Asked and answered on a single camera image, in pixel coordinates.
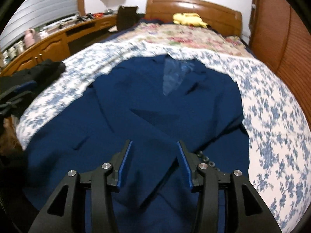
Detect wooden headboard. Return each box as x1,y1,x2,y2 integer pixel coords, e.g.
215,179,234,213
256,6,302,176
144,0,242,37

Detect wooden louvered wardrobe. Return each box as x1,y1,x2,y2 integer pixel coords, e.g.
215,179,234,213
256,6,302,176
249,0,310,121

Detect pink vase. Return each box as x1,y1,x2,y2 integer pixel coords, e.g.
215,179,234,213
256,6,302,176
24,28,36,48

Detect navy blue suit jacket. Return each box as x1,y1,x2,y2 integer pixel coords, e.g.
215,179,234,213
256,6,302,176
25,55,249,232

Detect yellow Pikachu plush toy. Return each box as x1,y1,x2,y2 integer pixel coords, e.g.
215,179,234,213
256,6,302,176
172,13,208,28

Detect black folded garment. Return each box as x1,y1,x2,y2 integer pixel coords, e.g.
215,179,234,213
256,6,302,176
1,59,66,93

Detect blue floral bed sheet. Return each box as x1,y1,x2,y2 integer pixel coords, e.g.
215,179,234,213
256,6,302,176
16,39,310,232

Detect red bowl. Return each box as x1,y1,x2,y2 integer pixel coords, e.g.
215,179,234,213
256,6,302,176
93,13,104,19

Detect red floral quilt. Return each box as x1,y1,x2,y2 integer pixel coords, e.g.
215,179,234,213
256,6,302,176
116,23,253,57

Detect grey window blind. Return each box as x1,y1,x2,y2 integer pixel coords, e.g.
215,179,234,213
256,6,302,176
1,0,78,50

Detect wooden desk with cabinets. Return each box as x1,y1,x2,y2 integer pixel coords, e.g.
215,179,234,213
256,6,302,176
1,15,116,76

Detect dark wooden chair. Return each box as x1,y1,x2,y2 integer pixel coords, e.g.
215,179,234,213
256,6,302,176
109,6,145,33

